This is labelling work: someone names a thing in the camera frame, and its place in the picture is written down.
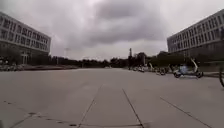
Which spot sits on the row of trees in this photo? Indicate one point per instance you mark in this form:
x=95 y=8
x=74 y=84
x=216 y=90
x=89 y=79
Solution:
x=96 y=62

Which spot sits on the slim distant tower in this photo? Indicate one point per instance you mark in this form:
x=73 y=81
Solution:
x=130 y=53

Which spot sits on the grey paved plaza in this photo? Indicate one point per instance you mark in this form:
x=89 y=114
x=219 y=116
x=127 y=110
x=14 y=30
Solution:
x=100 y=96

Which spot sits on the row of parked two-wheelers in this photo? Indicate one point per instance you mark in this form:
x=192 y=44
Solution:
x=150 y=69

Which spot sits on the pale blue scooter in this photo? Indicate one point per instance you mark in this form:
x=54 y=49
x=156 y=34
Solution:
x=185 y=71

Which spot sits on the large grey building with windows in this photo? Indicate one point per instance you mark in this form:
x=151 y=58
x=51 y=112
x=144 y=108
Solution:
x=200 y=38

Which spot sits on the long pale building with windows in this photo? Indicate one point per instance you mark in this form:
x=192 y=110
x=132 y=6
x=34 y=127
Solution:
x=20 y=40

